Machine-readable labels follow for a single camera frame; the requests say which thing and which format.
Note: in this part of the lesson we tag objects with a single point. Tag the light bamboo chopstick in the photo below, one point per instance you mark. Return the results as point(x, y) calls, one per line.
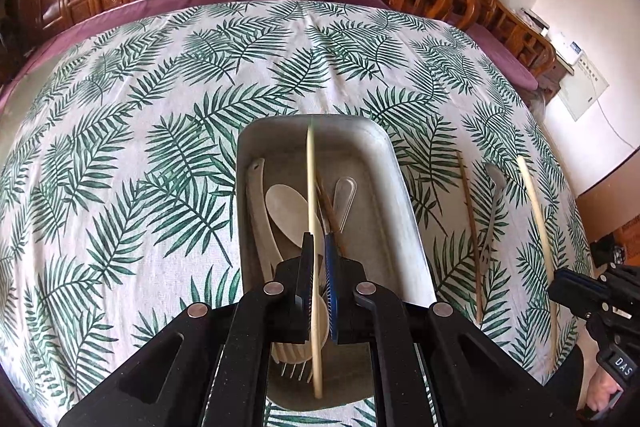
point(314, 230)
point(538, 215)

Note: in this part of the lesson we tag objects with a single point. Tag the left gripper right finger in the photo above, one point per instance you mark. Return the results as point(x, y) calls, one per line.
point(349, 322)

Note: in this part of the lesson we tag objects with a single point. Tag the purple bench cushion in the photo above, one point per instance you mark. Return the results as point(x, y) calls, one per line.
point(116, 17)

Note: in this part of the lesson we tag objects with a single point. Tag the stainless steel spoon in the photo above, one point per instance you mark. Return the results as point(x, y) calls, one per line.
point(496, 176)

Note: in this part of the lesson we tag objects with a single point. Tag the grey rectangular metal tray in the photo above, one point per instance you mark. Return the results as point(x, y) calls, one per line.
point(325, 221)

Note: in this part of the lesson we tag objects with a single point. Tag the palm leaf tablecloth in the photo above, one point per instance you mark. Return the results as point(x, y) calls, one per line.
point(118, 178)

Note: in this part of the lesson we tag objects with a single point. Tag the wooden side table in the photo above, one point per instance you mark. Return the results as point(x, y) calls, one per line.
point(550, 80)

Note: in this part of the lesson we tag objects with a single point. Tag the person's right hand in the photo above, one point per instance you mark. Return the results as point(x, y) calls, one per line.
point(600, 390)

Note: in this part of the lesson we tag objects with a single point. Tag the small white plastic spoon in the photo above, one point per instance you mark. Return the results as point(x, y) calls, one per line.
point(345, 191)

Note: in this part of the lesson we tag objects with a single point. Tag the purple armchair cushion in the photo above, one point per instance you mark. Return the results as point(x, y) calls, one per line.
point(515, 72)

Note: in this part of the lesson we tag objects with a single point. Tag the gold chopstick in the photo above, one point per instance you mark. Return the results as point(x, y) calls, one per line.
point(476, 251)

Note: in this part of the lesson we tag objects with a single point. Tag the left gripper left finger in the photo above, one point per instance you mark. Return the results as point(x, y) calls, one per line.
point(293, 306)

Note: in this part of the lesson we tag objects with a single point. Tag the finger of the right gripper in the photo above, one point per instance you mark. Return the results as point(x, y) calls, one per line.
point(581, 294)

